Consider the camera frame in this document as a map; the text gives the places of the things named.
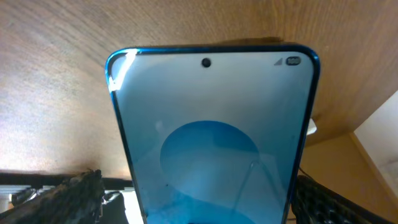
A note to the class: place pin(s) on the blue Galaxy smartphone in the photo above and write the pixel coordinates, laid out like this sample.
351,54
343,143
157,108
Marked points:
213,134

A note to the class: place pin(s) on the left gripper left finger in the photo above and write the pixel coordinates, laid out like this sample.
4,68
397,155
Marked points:
75,201

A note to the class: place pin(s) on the white power strip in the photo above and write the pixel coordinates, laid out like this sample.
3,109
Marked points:
312,128

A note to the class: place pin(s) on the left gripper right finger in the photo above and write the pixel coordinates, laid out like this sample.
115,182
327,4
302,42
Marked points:
315,204

